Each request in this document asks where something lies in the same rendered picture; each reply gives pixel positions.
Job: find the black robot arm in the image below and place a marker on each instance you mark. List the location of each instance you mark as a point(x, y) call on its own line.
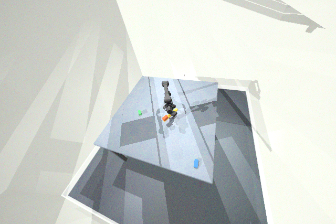
point(167, 99)

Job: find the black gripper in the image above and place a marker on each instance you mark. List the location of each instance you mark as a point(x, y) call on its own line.
point(172, 114)

